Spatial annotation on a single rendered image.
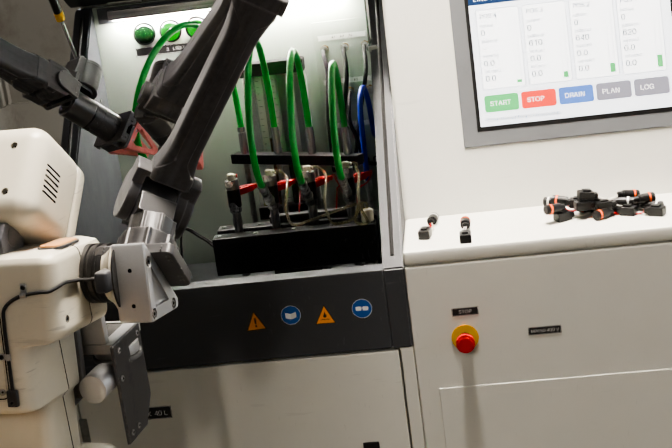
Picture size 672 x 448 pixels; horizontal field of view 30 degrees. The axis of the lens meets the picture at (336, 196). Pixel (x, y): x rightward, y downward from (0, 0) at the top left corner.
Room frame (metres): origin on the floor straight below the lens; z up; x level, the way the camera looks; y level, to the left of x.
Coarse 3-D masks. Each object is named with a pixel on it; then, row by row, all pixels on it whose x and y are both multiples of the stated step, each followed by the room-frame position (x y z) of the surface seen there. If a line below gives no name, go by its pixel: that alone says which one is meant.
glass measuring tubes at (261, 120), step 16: (256, 64) 2.77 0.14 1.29; (272, 64) 2.76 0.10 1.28; (304, 64) 2.79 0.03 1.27; (256, 80) 2.80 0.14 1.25; (272, 80) 2.79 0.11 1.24; (256, 96) 2.80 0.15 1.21; (256, 112) 2.78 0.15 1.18; (256, 128) 2.78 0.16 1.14; (304, 128) 2.76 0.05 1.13; (256, 144) 2.78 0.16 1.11; (272, 144) 2.77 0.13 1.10; (288, 144) 2.77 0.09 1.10; (304, 144) 2.76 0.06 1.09; (288, 176) 2.79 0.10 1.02; (288, 192) 2.79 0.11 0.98; (320, 192) 2.78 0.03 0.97; (304, 208) 2.76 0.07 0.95
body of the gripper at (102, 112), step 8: (96, 112) 2.34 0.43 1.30; (104, 112) 2.35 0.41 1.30; (112, 112) 2.37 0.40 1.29; (128, 112) 2.37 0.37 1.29; (96, 120) 2.34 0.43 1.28; (104, 120) 2.35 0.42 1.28; (112, 120) 2.36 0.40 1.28; (120, 120) 2.37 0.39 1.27; (128, 120) 2.35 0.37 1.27; (88, 128) 2.35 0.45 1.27; (96, 128) 2.34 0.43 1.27; (104, 128) 2.35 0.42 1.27; (112, 128) 2.35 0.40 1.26; (120, 128) 2.35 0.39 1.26; (96, 136) 2.37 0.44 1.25; (104, 136) 2.35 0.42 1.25; (112, 136) 2.36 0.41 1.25; (120, 136) 2.33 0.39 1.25; (96, 144) 2.40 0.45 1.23; (104, 144) 2.37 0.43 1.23
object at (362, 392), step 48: (192, 384) 2.28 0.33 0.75; (240, 384) 2.27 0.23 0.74; (288, 384) 2.26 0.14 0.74; (336, 384) 2.25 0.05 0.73; (384, 384) 2.24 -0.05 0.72; (96, 432) 2.31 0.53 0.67; (144, 432) 2.30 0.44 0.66; (192, 432) 2.29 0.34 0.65; (240, 432) 2.28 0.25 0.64; (288, 432) 2.26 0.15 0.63; (336, 432) 2.25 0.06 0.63; (384, 432) 2.24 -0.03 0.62
